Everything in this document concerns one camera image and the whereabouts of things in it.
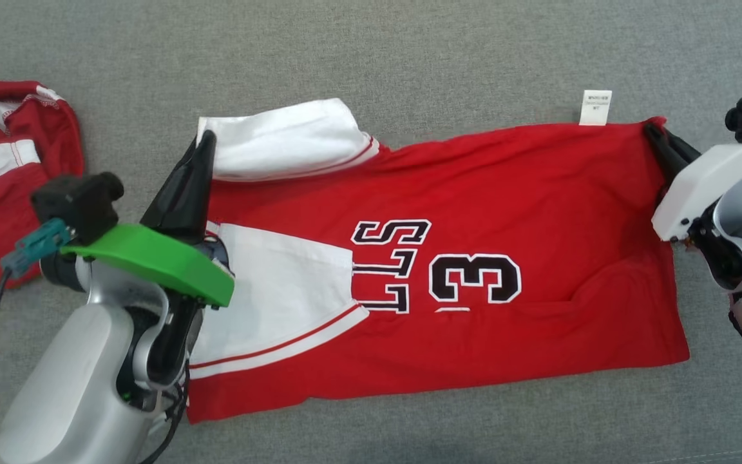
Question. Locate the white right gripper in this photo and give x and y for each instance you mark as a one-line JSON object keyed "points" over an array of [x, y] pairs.
{"points": [[712, 174]]}

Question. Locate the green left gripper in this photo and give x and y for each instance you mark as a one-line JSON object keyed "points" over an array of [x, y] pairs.
{"points": [[158, 258]]}

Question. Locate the red Bulls basketball jersey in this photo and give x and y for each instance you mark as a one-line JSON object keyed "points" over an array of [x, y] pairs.
{"points": [[474, 193]]}

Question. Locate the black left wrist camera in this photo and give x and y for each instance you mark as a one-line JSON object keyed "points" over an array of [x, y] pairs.
{"points": [[78, 203]]}

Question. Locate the teal left camera connector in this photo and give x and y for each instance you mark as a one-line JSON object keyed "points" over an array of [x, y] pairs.
{"points": [[36, 245]]}

